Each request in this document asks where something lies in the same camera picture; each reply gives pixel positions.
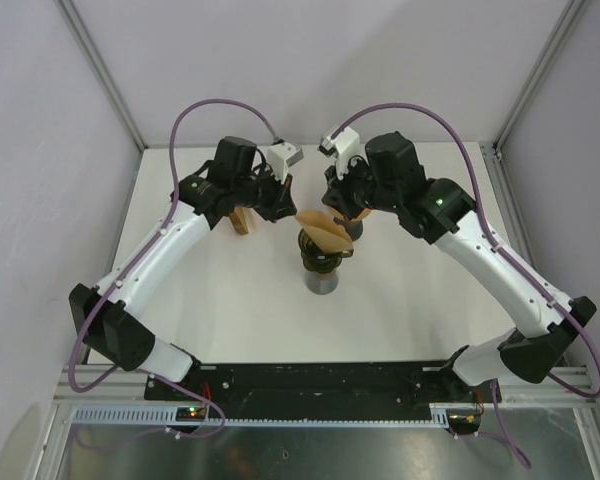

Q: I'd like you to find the grey slotted cable duct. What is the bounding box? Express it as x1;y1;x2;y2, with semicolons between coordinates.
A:
69;402;451;427

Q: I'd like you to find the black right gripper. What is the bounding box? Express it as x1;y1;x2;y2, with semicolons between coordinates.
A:
322;153;400;223

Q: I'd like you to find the olive green plastic dripper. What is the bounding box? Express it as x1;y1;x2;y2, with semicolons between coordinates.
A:
298;229;354;275

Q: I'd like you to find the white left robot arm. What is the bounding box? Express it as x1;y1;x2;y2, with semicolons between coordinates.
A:
69;136;303;400

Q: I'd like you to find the orange coffee filter box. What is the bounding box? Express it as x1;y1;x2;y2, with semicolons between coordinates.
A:
229;207;251;236

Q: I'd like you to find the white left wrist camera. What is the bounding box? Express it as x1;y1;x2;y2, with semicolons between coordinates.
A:
266;141;304;183

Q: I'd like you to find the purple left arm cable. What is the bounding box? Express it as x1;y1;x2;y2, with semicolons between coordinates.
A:
68;98;284;444

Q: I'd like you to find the wooden dripper stand ring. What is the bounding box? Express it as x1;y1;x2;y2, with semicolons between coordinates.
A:
329;207;372;224

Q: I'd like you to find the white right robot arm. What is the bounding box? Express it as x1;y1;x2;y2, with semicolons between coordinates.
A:
319;128;597;401

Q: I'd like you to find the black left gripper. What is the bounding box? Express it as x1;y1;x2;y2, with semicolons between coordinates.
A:
233;163;297;224

